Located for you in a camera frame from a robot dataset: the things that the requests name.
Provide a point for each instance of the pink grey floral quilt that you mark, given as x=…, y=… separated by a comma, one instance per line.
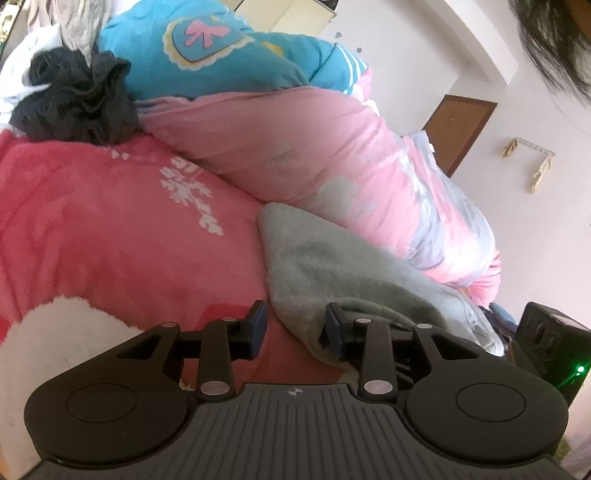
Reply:
x=300, y=147

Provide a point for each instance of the brown door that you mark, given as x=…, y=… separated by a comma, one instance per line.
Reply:
x=457, y=134

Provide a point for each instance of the cream hanging cloth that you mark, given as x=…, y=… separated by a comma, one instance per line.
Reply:
x=541, y=177

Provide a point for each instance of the white garment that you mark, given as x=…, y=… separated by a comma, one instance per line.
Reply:
x=23, y=60

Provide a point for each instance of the yellow hanging cloth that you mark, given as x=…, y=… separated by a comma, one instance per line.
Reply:
x=509, y=151

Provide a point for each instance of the grey fleece pants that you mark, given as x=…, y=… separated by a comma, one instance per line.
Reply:
x=332, y=263

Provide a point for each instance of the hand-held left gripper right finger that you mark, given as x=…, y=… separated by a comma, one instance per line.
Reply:
x=334, y=332

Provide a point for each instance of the cream wardrobe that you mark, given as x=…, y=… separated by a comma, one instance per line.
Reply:
x=277, y=14

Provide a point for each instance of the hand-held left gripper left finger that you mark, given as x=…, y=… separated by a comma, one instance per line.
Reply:
x=258, y=330

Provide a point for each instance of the dark navy garment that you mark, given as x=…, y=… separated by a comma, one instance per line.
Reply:
x=78, y=106

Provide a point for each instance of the pink floral blanket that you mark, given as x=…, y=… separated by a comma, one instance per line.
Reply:
x=115, y=230

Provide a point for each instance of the wall hook rack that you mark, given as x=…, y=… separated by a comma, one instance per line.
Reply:
x=535, y=146

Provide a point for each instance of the person's dark hair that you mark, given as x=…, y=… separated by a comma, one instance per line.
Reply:
x=554, y=46

